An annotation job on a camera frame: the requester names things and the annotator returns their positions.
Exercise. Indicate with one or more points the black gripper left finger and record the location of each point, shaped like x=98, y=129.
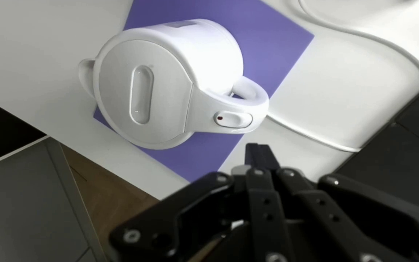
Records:
x=204, y=212

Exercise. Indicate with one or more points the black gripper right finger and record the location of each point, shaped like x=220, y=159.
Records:
x=345, y=218

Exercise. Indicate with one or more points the white electric kettle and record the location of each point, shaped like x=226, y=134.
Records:
x=166, y=81

